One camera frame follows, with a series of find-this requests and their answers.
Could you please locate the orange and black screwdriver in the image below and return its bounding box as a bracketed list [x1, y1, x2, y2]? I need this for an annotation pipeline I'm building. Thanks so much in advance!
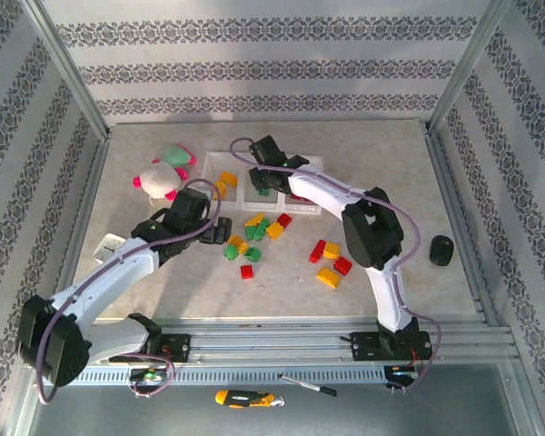
[214, 389, 285, 410]

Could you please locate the black oval puck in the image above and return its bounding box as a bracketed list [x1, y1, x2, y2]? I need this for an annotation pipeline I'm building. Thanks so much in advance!
[429, 234, 455, 267]

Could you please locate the grey slotted cable duct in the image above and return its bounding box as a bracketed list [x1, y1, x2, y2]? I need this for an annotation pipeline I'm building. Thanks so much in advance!
[42, 366, 388, 387]

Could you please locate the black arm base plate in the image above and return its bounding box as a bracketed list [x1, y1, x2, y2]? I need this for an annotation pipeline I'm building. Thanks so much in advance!
[348, 331, 435, 362]
[107, 333, 193, 364]

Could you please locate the white and pink plush toy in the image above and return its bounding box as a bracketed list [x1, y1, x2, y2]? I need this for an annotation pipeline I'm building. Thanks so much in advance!
[132, 161, 188, 205]

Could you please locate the green and pink plush toy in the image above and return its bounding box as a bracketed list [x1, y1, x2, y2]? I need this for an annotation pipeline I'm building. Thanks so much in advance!
[152, 143, 198, 169]

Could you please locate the white square pad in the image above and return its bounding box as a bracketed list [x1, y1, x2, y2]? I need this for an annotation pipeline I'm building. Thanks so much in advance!
[94, 232, 127, 267]

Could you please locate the black marker pen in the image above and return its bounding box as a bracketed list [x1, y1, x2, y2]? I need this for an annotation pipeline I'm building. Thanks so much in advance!
[279, 372, 339, 398]

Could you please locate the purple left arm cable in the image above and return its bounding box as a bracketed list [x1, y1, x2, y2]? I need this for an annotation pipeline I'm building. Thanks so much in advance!
[35, 178, 223, 405]

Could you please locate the small green circuit board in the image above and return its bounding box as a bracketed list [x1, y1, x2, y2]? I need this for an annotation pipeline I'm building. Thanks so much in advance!
[129, 368, 167, 383]
[387, 365, 421, 381]

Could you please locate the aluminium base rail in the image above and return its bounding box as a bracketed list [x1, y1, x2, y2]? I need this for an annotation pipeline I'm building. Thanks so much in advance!
[22, 317, 523, 364]

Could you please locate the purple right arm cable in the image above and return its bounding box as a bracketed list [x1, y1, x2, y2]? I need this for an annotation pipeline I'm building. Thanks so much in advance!
[229, 137, 442, 397]

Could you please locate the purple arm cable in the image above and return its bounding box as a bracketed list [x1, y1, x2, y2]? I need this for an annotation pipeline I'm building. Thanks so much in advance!
[35, 178, 223, 405]
[229, 137, 442, 397]

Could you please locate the aluminium side rail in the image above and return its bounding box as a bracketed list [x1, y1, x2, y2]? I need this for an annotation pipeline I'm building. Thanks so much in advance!
[40, 131, 114, 331]
[422, 122, 501, 327]

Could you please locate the aluminium frame post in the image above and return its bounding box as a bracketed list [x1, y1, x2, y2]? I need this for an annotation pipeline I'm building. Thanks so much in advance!
[20, 0, 113, 137]
[428, 0, 515, 133]

